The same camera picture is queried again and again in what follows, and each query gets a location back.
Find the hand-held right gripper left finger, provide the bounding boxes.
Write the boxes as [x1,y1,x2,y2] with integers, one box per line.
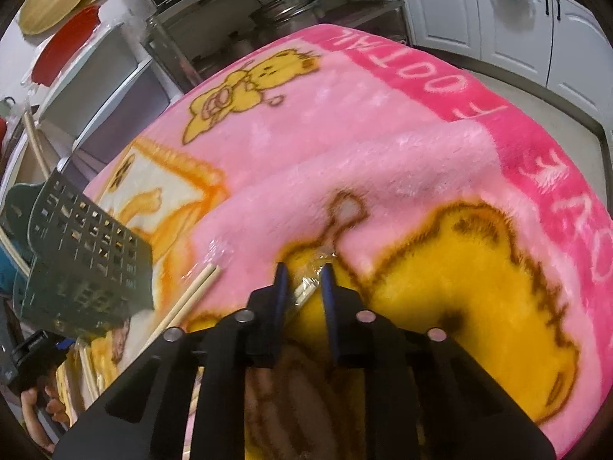
[52,263,290,460]

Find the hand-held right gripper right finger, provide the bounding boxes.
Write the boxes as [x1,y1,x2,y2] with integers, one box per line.
[321,263,557,460]

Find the plastic-wrapped wooden chopsticks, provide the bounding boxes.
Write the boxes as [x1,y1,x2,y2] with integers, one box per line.
[144,263,222,348]
[287,268,331,308]
[78,340,105,409]

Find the dark green utensil holder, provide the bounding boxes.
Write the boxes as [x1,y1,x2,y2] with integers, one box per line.
[18,162,155,337]

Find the person's left hand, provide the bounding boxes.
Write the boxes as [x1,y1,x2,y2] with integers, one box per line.
[20,378,74,452]

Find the pink printed blanket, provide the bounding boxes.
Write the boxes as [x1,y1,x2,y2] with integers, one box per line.
[57,23,613,460]

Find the teal plastic container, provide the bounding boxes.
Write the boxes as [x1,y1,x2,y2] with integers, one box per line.
[0,182,47,298]

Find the long wooden stick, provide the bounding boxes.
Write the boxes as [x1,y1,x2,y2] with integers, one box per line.
[21,109,54,179]

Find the white plastic drawer tower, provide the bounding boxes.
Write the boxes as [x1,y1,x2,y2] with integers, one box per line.
[37,24,179,176]

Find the steel cooking pot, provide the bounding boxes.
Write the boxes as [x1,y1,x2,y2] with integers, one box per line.
[251,0,323,35]

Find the red plastic basin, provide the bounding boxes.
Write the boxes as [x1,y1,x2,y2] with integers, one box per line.
[31,5,104,85]

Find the white kitchen cabinets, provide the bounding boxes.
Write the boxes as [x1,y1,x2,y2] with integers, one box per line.
[390,0,613,126]

